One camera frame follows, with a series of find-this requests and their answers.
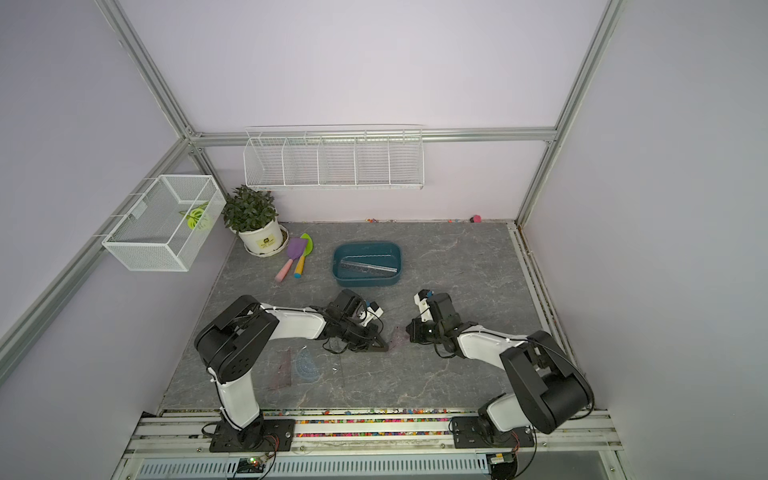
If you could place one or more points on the green item in basket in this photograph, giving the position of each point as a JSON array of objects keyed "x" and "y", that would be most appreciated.
[{"x": 197, "y": 218}]

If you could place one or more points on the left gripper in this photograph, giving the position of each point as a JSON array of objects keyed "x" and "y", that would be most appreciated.
[{"x": 365, "y": 345}]

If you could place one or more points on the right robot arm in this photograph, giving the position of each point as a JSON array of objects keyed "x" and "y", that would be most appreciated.
[{"x": 547, "y": 389}]

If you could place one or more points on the green potted plant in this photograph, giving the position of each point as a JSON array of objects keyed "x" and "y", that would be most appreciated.
[{"x": 249, "y": 210}]

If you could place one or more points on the white plant pot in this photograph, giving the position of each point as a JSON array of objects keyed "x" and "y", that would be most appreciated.
[{"x": 263, "y": 240}]

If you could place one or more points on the white wire wall shelf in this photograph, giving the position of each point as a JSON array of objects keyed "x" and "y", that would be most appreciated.
[{"x": 348, "y": 156}]

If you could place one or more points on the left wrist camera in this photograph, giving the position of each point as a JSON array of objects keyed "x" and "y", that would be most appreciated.
[{"x": 371, "y": 312}]

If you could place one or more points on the clear straight ruler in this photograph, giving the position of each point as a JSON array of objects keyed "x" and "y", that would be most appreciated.
[{"x": 368, "y": 268}]

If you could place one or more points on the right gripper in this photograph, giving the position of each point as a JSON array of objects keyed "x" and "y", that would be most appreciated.
[{"x": 413, "y": 332}]

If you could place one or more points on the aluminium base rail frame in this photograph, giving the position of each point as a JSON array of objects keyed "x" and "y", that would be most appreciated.
[{"x": 437, "y": 443}]

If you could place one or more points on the teal plastic storage box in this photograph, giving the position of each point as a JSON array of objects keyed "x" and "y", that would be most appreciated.
[{"x": 350, "y": 278}]

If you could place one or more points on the white pot saucer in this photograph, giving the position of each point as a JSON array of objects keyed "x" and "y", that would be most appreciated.
[{"x": 286, "y": 235}]

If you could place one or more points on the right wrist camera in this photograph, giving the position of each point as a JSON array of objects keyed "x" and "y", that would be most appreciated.
[{"x": 421, "y": 300}]

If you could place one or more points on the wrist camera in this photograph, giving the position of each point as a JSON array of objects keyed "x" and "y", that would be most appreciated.
[
  {"x": 371, "y": 312},
  {"x": 421, "y": 300}
]

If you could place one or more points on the clear long ruler on table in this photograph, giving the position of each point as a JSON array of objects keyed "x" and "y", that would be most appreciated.
[{"x": 336, "y": 348}]

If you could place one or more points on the white wire side basket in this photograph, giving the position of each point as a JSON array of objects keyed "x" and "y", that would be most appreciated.
[{"x": 152, "y": 236}]

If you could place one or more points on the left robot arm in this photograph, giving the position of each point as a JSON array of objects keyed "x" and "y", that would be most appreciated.
[{"x": 230, "y": 345}]

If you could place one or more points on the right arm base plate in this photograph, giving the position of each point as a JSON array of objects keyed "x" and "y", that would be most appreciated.
[{"x": 475, "y": 432}]

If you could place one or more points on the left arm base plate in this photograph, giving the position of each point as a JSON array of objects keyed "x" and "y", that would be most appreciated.
[{"x": 264, "y": 435}]

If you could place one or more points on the green shovel yellow handle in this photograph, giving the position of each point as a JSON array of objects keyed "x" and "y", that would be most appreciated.
[{"x": 308, "y": 248}]

